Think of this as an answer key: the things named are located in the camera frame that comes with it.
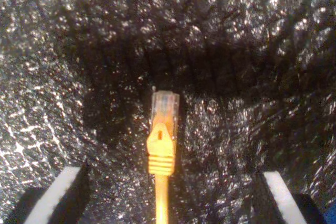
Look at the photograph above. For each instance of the black textured bubble mat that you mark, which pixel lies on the black textured bubble mat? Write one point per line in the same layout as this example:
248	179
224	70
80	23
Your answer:
236	51

